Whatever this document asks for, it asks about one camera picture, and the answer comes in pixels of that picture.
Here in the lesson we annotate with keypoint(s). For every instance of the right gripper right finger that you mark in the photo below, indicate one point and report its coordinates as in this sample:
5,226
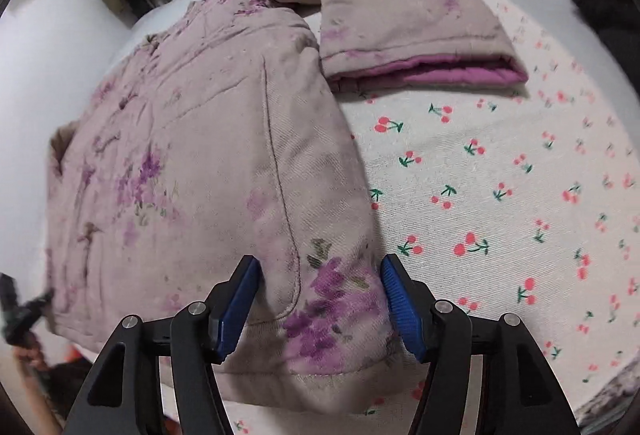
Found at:
519,393

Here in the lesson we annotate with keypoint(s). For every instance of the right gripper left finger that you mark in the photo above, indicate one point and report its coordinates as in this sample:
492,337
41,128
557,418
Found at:
121,394

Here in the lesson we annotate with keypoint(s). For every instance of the pink floral padded jacket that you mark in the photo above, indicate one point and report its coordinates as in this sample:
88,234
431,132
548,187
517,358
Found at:
221,137

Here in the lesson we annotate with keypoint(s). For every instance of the left hand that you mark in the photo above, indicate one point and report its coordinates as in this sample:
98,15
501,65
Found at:
29,359

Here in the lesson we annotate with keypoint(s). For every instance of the cherry print bed sheet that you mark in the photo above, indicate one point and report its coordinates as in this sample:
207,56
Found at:
523,200

